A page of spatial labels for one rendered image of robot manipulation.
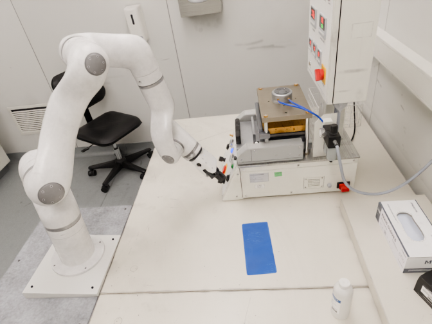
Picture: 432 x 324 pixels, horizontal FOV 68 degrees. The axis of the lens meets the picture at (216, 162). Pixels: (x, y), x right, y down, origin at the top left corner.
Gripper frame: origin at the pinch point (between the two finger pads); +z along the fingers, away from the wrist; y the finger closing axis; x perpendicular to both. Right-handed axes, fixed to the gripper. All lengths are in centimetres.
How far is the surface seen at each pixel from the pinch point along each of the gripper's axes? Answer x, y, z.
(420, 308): -41, -57, 35
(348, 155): -46, -4, 22
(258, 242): -5.1, -27.5, 15.7
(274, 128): -29.9, 1.8, -2.8
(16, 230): 190, 62, -29
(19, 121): 190, 163, -84
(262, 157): -20.6, -4.2, 1.3
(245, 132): -16.7, 13.7, -3.2
